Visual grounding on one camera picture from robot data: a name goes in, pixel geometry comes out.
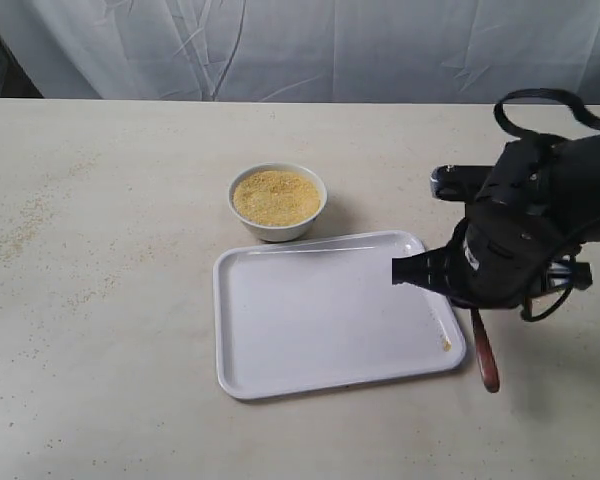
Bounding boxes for white rectangular tray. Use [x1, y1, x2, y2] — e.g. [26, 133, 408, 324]
[213, 231, 466, 400]

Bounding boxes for dark brown wooden spoon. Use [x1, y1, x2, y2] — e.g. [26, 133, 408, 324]
[471, 309, 500, 393]

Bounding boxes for white backdrop cloth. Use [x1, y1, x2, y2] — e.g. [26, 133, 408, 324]
[0, 0, 600, 104]

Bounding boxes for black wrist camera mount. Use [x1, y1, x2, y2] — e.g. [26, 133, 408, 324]
[429, 165, 492, 203]

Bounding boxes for black cable loop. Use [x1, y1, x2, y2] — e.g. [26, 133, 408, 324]
[493, 88, 600, 139]

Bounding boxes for tan granular powder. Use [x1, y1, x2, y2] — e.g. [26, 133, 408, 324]
[232, 170, 322, 227]

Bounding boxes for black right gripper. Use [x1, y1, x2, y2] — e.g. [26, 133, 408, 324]
[391, 140, 575, 308]

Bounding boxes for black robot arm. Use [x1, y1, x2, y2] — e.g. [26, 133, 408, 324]
[391, 135, 600, 309]

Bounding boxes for white ceramic bowl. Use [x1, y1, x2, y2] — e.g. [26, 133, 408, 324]
[228, 163, 328, 243]

